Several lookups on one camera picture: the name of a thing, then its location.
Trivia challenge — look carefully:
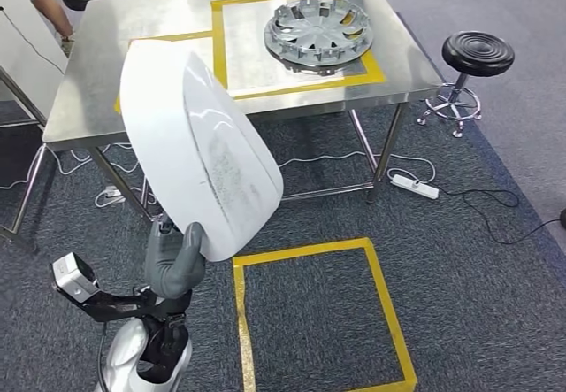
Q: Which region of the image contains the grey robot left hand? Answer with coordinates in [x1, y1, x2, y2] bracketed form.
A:
[144, 216, 208, 301]

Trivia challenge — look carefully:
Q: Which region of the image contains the white curved plastic part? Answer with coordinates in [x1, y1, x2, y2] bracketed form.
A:
[118, 38, 285, 263]

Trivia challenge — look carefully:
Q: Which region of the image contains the steel workbench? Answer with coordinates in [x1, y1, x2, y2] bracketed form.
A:
[0, 0, 445, 250]

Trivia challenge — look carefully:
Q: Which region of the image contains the yellow floor tape marking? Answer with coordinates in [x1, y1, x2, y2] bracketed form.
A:
[232, 236, 419, 392]

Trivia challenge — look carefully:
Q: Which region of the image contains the small yellow tape rectangle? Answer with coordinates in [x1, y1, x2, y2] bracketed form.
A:
[113, 29, 214, 115]

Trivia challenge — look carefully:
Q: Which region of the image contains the large yellow tape rectangle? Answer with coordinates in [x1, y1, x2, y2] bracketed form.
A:
[211, 0, 386, 102]

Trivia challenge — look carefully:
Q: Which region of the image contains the white desk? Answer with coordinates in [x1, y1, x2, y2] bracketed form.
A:
[0, 0, 69, 129]

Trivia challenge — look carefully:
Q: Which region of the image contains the grey wheel hubcap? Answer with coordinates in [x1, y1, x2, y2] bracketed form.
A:
[263, 0, 374, 74]

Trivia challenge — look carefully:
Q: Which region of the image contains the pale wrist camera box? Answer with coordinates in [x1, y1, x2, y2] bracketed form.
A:
[51, 252, 100, 304]

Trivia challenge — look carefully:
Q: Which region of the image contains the white cable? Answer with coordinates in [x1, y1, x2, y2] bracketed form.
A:
[278, 150, 437, 184]
[0, 142, 158, 209]

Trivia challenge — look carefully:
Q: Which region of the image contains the thin black cable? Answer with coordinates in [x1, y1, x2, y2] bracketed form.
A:
[0, 6, 66, 75]

